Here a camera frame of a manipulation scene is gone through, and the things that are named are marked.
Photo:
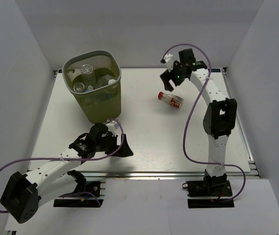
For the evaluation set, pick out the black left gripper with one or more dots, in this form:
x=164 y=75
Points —
x=125 y=151

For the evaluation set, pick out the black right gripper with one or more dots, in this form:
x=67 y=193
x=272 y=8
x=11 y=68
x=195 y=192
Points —
x=167 y=76

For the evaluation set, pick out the red label plastic bottle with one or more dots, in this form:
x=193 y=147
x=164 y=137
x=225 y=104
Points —
x=170 y=99

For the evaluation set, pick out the white label clear bottle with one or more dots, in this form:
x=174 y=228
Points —
x=104 y=81

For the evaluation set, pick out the slim clear plastic bottle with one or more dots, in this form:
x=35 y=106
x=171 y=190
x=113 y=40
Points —
x=79 y=87

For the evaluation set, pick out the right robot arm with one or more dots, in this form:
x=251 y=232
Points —
x=220 y=116

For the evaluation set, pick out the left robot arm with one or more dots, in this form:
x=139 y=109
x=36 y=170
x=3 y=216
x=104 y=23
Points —
x=25 y=193

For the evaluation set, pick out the olive green mesh bin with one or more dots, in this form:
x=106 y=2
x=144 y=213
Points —
x=102 y=103

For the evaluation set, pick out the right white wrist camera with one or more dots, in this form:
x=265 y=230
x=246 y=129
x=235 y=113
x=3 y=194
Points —
x=168 y=59

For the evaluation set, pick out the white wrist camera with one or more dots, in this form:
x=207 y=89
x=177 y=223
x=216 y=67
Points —
x=113 y=127
x=168 y=59

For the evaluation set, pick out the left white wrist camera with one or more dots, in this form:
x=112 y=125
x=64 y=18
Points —
x=113 y=127

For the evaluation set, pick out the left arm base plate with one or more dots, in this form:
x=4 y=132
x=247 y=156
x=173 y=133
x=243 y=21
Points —
x=89 y=195

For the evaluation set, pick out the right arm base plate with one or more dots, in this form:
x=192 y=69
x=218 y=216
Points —
x=198 y=197

